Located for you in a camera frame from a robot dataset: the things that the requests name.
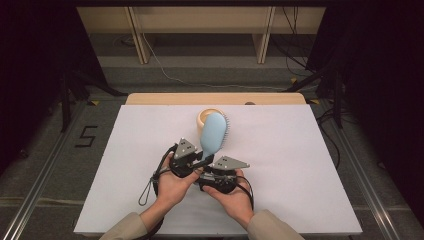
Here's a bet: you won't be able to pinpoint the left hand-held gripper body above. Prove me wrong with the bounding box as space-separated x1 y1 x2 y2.
168 137 205 179

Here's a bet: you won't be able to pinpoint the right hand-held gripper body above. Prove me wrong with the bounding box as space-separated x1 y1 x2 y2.
198 155 251 195

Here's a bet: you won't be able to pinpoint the light blue hairbrush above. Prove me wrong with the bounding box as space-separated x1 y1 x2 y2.
199 111 231 162

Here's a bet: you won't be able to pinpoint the person's right hand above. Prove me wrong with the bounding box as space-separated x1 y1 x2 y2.
202 169 255 221

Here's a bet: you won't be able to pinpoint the person's left hand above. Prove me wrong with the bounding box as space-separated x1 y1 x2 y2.
155 151 204 209

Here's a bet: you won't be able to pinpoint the white table cover sheet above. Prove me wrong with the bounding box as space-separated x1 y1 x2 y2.
73 104 363 236

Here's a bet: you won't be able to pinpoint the black tripod stand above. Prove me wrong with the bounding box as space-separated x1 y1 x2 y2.
59 71 129 133
283 63 345 129

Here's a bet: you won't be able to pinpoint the beige wooden bench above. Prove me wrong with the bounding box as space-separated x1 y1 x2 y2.
76 6 326 65

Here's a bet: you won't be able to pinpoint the black curtain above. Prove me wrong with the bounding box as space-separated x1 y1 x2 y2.
0 0 108 174
306 0 424 218

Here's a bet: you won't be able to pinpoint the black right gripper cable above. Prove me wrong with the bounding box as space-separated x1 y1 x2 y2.
236 174 255 212

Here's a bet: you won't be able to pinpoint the black floor cable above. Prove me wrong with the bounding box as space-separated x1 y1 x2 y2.
316 106 342 169

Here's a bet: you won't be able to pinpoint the black hanging cables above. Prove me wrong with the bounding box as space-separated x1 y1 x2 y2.
269 6 314 73

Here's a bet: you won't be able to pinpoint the metal floor rail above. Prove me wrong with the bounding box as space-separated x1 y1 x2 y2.
0 99 86 240
321 109 405 240

